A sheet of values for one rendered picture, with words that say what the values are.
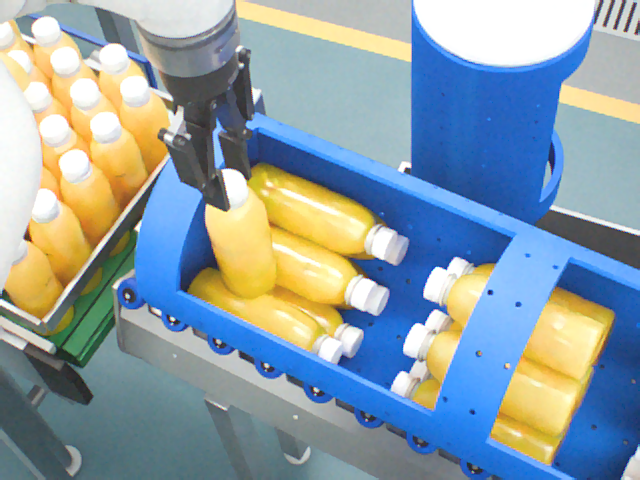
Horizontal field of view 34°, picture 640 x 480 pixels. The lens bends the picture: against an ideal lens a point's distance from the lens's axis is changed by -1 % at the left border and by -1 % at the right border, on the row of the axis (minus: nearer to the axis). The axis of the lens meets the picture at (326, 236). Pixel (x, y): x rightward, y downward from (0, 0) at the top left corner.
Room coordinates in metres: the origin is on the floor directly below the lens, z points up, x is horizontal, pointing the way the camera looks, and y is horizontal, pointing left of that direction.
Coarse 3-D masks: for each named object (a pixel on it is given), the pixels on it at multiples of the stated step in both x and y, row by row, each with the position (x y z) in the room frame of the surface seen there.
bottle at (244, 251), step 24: (216, 216) 0.65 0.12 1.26; (240, 216) 0.64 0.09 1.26; (264, 216) 0.66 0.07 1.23; (216, 240) 0.64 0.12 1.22; (240, 240) 0.63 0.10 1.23; (264, 240) 0.65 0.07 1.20; (240, 264) 0.63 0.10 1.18; (264, 264) 0.64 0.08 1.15; (240, 288) 0.63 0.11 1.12; (264, 288) 0.64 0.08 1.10
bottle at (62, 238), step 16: (64, 208) 0.82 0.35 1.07; (32, 224) 0.80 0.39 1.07; (48, 224) 0.79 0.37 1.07; (64, 224) 0.79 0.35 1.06; (80, 224) 0.81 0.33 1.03; (32, 240) 0.79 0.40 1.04; (48, 240) 0.78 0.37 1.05; (64, 240) 0.78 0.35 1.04; (80, 240) 0.79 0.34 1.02; (48, 256) 0.78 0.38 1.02; (64, 256) 0.77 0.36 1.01; (80, 256) 0.78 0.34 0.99; (64, 272) 0.77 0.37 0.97
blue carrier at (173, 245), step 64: (256, 128) 0.80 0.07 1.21; (192, 192) 0.71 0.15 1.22; (384, 192) 0.77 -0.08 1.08; (448, 192) 0.69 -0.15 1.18; (192, 256) 0.73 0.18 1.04; (448, 256) 0.70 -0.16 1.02; (512, 256) 0.57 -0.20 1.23; (576, 256) 0.57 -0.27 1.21; (192, 320) 0.61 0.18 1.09; (384, 320) 0.65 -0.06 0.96; (512, 320) 0.49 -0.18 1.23; (320, 384) 0.51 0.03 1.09; (384, 384) 0.55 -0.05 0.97; (448, 384) 0.45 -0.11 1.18; (448, 448) 0.41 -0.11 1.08; (576, 448) 0.44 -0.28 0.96
